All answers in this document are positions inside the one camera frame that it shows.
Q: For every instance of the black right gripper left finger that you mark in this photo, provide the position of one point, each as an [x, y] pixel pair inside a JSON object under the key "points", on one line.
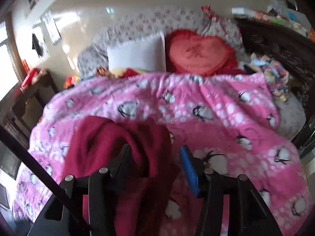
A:
{"points": [[94, 197]]}

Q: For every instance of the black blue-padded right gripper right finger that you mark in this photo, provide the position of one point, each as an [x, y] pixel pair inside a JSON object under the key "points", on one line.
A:
{"points": [[221, 195]]}

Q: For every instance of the dark red fleece garment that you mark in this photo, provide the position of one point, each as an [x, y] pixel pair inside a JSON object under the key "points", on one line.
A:
{"points": [[136, 189]]}

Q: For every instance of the pink penguin print quilt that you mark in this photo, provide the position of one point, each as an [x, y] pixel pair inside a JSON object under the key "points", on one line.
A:
{"points": [[234, 122]]}

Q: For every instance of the dark wooden side table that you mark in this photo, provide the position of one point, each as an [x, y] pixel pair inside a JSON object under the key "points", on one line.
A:
{"points": [[23, 109]]}

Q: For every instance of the red box on table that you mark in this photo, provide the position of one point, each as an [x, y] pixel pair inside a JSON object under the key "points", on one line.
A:
{"points": [[28, 80]]}

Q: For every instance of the colourful crumpled cloth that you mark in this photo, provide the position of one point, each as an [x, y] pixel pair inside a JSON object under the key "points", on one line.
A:
{"points": [[276, 77]]}

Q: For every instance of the white square pillow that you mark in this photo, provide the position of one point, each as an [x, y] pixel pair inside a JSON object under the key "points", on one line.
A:
{"points": [[145, 53]]}

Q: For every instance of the wooden framed window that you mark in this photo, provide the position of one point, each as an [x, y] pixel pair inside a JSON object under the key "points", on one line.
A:
{"points": [[12, 71]]}

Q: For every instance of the red heart-shaped cushion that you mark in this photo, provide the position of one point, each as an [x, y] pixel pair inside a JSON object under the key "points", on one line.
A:
{"points": [[190, 53]]}

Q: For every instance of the dark carved wooden headboard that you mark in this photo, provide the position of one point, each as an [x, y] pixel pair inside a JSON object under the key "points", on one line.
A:
{"points": [[294, 51]]}

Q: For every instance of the black garment hanging on wall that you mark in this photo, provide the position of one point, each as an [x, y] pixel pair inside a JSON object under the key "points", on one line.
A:
{"points": [[37, 46]]}

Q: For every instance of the wall calendar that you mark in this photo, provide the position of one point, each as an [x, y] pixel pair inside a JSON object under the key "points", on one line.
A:
{"points": [[51, 27]]}

